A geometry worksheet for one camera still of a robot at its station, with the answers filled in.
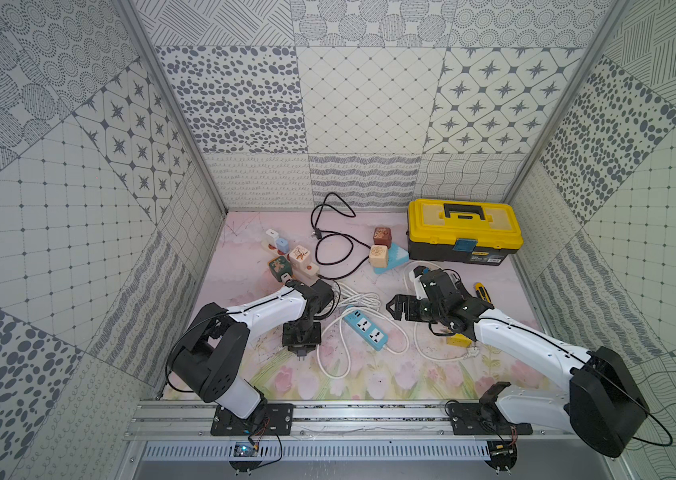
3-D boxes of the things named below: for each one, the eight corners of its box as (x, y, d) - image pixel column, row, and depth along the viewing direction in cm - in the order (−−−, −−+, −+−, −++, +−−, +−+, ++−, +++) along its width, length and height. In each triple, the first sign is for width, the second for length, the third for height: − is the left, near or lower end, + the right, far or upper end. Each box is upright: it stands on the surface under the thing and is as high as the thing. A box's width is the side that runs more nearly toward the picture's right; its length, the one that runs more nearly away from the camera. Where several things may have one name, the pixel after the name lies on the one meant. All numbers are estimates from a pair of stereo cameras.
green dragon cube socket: (281, 288, 100) (277, 274, 93) (272, 277, 103) (266, 262, 96) (296, 278, 102) (292, 264, 95) (286, 267, 105) (281, 253, 98)
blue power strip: (339, 318, 93) (338, 314, 91) (350, 306, 95) (350, 303, 94) (377, 353, 86) (378, 350, 84) (389, 340, 89) (390, 337, 87)
